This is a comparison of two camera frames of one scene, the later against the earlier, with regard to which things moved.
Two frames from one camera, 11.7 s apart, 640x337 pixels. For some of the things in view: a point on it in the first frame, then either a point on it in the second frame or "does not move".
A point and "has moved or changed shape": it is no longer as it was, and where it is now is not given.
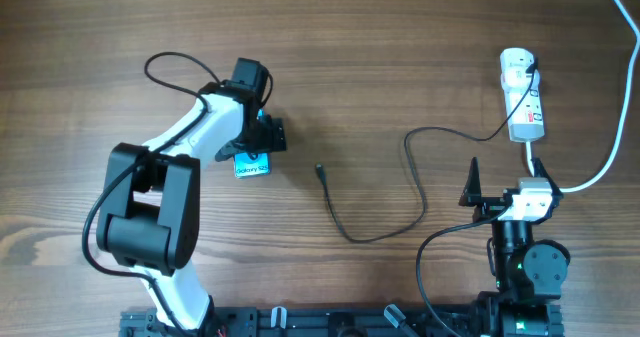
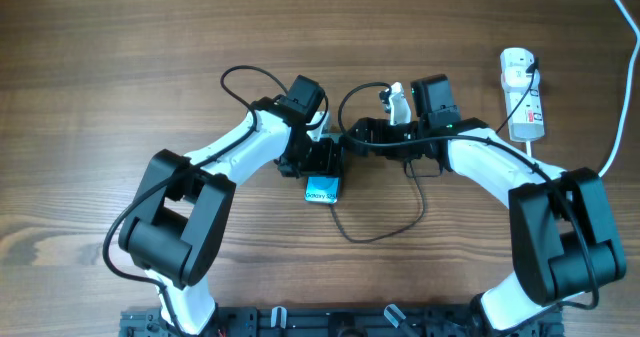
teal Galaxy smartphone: (245, 166) has moved or changed shape
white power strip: (520, 81) does not move
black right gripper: (490, 206) → (367, 125)
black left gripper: (272, 139) → (327, 163)
